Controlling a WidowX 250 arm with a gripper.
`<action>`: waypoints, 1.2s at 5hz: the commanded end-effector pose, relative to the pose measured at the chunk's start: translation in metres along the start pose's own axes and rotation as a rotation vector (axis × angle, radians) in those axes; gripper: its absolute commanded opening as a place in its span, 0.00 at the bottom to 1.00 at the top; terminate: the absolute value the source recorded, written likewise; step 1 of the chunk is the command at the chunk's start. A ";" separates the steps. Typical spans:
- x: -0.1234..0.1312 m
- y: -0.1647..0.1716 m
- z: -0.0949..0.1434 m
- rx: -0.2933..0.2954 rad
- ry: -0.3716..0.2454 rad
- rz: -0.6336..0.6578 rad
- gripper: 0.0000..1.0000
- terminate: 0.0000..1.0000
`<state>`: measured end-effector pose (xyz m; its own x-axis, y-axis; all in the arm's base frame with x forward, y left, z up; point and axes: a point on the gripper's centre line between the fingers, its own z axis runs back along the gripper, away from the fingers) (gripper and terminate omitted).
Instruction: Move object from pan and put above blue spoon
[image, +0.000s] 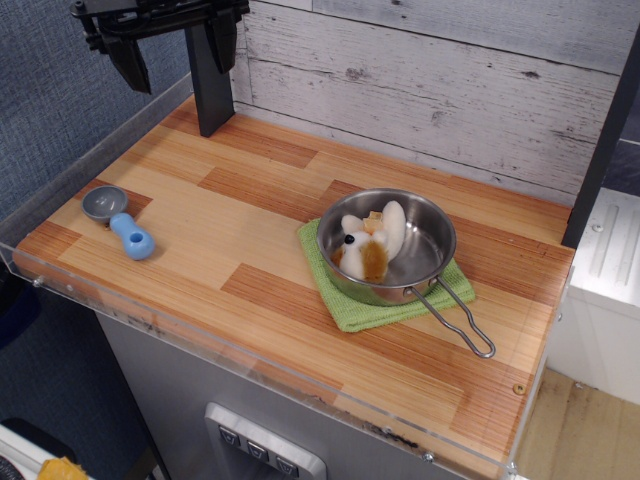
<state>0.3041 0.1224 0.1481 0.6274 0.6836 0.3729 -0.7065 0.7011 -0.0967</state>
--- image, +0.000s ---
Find green cloth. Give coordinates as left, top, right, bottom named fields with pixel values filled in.
left=297, top=218, right=476, bottom=333

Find dark grey corner post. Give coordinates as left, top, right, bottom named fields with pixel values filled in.
left=185, top=26, right=235, bottom=137

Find yellow object bottom left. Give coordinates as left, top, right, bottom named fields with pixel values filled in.
left=37, top=457, right=89, bottom=480

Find clear acrylic table guard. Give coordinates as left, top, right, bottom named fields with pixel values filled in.
left=1, top=79, right=573, bottom=479

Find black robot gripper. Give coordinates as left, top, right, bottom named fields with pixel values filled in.
left=70, top=1, right=250, bottom=94

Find silver dispenser panel with buttons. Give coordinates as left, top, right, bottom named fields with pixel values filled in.
left=204, top=402, right=327, bottom=479

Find white cabinet at right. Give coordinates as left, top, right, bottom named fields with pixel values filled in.
left=547, top=188, right=639, bottom=403

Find stainless steel pan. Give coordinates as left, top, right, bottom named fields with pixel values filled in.
left=316, top=188, right=496, bottom=359

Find blue grey spoon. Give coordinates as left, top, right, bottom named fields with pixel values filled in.
left=81, top=185, right=155, bottom=261

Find white brown plush toy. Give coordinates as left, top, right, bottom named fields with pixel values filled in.
left=331, top=200, right=406, bottom=284

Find dark right post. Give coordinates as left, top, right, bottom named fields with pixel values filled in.
left=561, top=29, right=639, bottom=248

